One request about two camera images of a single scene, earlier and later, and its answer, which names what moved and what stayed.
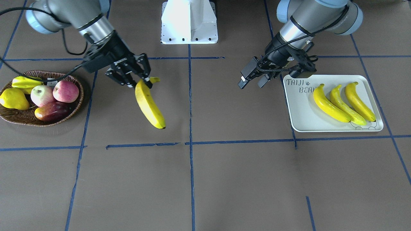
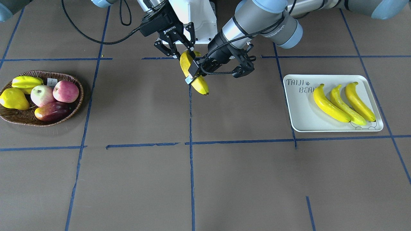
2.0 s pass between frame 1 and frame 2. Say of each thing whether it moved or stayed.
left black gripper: moved
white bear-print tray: stayed
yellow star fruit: stayed
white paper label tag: stayed
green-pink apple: stayed
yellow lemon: stayed
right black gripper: moved
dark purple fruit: stayed
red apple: stayed
